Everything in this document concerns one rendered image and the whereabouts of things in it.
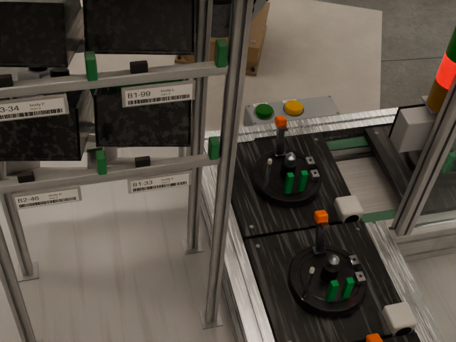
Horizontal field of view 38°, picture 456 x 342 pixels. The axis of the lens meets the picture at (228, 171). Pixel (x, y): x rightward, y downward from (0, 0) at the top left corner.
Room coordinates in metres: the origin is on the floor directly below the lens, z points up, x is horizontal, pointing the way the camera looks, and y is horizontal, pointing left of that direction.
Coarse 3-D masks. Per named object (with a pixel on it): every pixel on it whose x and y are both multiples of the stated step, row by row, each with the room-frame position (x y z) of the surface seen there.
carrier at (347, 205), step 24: (240, 144) 0.98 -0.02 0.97; (264, 144) 0.99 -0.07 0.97; (288, 144) 0.99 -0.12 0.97; (312, 144) 1.00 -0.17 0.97; (240, 168) 0.91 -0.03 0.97; (264, 168) 0.90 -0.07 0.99; (288, 168) 0.88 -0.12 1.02; (312, 168) 0.91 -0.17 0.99; (336, 168) 0.94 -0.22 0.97; (240, 192) 0.85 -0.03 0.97; (264, 192) 0.84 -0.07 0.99; (288, 192) 0.84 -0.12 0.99; (312, 192) 0.85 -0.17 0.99; (336, 192) 0.87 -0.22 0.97; (240, 216) 0.79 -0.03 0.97; (264, 216) 0.79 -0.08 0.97; (288, 216) 0.80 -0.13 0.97; (312, 216) 0.80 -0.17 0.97; (336, 216) 0.81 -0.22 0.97; (360, 216) 0.81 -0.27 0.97
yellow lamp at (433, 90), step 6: (438, 84) 0.82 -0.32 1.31; (432, 90) 0.83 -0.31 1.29; (438, 90) 0.82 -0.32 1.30; (444, 90) 0.81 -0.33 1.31; (432, 96) 0.82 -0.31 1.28; (438, 96) 0.82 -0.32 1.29; (444, 96) 0.81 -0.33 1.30; (432, 102) 0.82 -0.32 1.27; (438, 102) 0.81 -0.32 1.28; (432, 108) 0.82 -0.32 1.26; (438, 108) 0.81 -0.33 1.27
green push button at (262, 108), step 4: (260, 104) 1.11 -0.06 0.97; (264, 104) 1.11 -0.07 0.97; (268, 104) 1.11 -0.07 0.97; (256, 108) 1.10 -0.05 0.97; (260, 108) 1.10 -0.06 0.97; (264, 108) 1.10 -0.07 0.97; (268, 108) 1.10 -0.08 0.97; (272, 108) 1.10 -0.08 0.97; (256, 112) 1.08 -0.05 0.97; (260, 112) 1.08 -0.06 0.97; (264, 112) 1.08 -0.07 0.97; (268, 112) 1.09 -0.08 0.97; (272, 112) 1.09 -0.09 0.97; (260, 116) 1.08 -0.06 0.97; (264, 116) 1.07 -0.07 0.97; (268, 116) 1.08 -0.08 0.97
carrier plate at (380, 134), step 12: (372, 132) 1.06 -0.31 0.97; (384, 132) 1.06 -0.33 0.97; (372, 144) 1.03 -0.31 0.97; (384, 144) 1.03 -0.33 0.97; (384, 156) 0.99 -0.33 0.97; (396, 156) 0.99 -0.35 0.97; (384, 168) 0.96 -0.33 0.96; (396, 168) 0.96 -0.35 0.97; (408, 168) 0.96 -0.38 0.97; (396, 180) 0.92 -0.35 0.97; (408, 180) 0.93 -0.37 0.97; (396, 192) 0.90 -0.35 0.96
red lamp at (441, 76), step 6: (444, 54) 0.84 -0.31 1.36; (444, 60) 0.83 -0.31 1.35; (450, 60) 0.82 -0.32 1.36; (444, 66) 0.82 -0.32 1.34; (450, 66) 0.82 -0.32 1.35; (438, 72) 0.83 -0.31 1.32; (444, 72) 0.82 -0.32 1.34; (450, 72) 0.81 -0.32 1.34; (438, 78) 0.83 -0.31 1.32; (444, 78) 0.82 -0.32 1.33; (450, 78) 0.81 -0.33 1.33; (444, 84) 0.81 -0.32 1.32; (450, 84) 0.81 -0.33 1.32
